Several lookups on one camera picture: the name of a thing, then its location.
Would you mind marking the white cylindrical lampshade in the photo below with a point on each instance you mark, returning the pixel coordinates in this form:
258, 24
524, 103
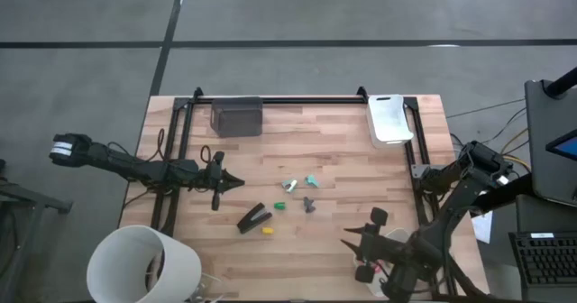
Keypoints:
121, 267

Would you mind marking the black pole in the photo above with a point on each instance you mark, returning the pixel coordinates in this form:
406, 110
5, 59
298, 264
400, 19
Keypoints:
563, 84

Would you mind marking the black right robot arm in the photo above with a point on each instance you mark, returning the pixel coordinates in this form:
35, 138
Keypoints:
455, 199

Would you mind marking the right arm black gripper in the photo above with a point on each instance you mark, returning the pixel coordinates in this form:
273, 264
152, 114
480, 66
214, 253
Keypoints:
383, 253

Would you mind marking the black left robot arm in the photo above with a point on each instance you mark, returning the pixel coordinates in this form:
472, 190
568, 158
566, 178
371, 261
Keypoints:
135, 167

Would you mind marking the grey computer case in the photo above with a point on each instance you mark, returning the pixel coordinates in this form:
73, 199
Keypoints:
543, 158

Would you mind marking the green staple remover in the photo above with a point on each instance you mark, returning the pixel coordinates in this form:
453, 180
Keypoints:
280, 205

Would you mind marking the black metal stand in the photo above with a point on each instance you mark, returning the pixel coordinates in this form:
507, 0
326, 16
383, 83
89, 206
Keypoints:
27, 199

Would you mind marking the black side desk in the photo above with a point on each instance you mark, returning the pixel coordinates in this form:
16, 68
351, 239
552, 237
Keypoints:
500, 199

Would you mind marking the black stapler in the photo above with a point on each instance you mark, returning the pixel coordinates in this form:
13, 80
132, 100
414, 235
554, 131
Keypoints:
254, 217

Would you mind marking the white paper sheet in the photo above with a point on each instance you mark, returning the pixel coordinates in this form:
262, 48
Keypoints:
483, 228

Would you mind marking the white square plastic bin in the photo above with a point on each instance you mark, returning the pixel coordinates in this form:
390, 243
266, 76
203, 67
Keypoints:
396, 234

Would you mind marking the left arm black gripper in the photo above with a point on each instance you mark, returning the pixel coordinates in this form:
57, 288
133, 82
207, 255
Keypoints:
212, 180

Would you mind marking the teal staple remover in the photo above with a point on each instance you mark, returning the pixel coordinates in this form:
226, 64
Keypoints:
311, 180

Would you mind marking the blue lit screen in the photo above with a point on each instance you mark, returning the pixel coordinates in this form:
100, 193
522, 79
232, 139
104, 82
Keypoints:
565, 147

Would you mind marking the yellow staple remover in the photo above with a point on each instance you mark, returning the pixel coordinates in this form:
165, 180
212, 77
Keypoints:
268, 231

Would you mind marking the black keyboard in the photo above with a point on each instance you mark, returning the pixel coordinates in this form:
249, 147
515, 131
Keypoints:
545, 262

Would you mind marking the black aluminium table frame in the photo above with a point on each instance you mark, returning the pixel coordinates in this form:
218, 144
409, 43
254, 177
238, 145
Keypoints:
293, 100

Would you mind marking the white rectangular plastic bin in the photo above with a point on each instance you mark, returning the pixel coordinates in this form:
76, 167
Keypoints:
390, 122

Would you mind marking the dark grey staple remover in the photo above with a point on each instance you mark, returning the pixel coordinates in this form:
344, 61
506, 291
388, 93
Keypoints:
308, 204

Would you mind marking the dark grey plastic bin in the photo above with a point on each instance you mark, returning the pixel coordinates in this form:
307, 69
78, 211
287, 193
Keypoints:
236, 117

